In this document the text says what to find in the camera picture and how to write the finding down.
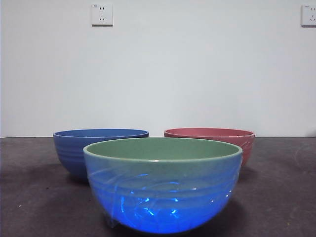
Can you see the white wall socket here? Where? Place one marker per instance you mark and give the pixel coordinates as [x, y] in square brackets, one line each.
[102, 14]
[309, 15]

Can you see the blue ribbed bowl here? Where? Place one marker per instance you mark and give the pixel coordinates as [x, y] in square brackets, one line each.
[69, 153]

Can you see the red ribbed bowl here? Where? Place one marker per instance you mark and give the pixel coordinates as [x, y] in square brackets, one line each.
[248, 148]

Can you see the green ribbed bowl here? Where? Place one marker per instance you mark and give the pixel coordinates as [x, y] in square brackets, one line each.
[163, 187]

